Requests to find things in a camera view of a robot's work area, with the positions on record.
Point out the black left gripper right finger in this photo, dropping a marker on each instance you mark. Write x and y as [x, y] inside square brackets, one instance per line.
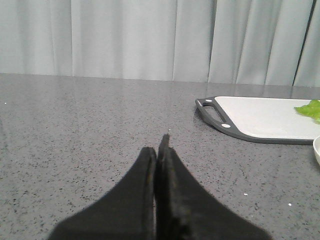
[186, 211]

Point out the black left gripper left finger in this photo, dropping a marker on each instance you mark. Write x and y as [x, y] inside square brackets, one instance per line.
[124, 213]

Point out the white round plate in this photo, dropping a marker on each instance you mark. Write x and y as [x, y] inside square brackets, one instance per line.
[316, 148]

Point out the green lettuce leaf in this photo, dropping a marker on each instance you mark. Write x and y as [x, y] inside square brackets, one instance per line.
[310, 110]

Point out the white cutting board grey rim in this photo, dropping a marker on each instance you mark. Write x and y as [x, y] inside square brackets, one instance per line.
[259, 119]

